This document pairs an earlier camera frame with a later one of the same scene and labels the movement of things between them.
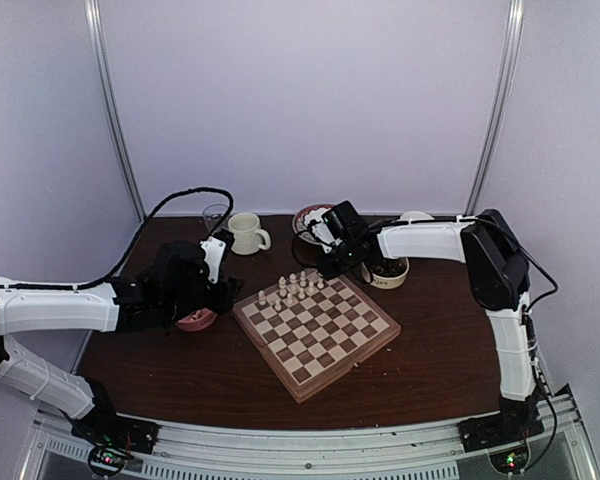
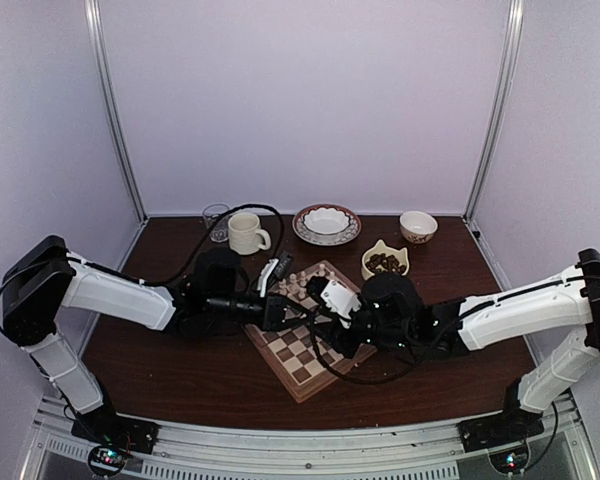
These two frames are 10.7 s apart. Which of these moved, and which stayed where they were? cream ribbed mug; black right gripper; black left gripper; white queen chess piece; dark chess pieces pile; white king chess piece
Moved: black right gripper; black left gripper
Stayed: white king chess piece; white queen chess piece; cream ribbed mug; dark chess pieces pile
